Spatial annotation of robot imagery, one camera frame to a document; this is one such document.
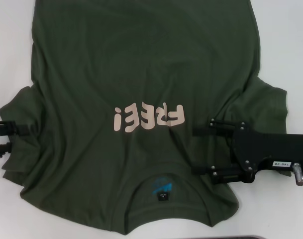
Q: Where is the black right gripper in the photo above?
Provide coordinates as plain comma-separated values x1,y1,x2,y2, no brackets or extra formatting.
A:
192,119,303,185

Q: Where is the dark green FREE! t-shirt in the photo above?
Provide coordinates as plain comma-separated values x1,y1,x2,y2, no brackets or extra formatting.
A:
0,0,289,222

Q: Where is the dark robot torso edge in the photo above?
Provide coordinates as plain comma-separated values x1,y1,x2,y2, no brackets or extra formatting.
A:
146,235,263,239

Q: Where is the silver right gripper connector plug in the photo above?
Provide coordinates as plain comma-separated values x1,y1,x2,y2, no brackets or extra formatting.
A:
293,163,303,186

